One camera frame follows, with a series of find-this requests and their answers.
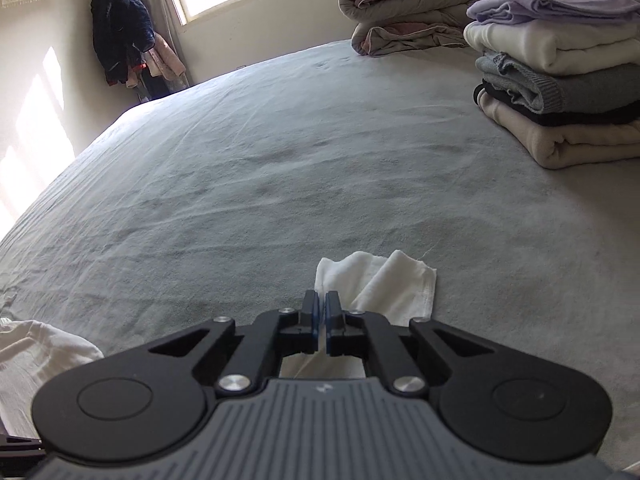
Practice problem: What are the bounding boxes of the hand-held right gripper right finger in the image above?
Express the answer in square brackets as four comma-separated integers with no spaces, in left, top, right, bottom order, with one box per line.
[324,289,493,396]

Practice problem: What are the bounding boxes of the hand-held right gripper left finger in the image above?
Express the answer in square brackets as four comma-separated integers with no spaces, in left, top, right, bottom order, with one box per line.
[147,289,321,396]

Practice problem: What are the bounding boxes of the white pants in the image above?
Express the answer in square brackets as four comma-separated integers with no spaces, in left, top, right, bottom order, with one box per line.
[0,250,438,428]

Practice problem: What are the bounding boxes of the hanging pink garments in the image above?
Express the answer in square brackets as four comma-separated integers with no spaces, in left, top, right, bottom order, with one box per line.
[125,30,187,88]

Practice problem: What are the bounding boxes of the folded beige garment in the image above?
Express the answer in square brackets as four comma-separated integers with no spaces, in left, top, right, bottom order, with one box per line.
[476,87,640,170]

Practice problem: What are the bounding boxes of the folded black garment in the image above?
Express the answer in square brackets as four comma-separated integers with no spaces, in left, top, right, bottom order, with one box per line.
[474,77,640,127]

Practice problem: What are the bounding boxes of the folded grey pink quilt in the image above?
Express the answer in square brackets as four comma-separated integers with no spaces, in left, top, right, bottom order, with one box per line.
[339,0,506,57]

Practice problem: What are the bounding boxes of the folded grey sweater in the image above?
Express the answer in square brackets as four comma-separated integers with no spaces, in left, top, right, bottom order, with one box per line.
[475,52,640,115]

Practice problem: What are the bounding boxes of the folded white garment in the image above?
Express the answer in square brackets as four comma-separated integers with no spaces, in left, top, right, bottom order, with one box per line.
[463,19,640,77]

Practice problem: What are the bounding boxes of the folded purple garment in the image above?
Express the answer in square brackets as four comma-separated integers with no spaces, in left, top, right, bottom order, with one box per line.
[466,0,640,25]

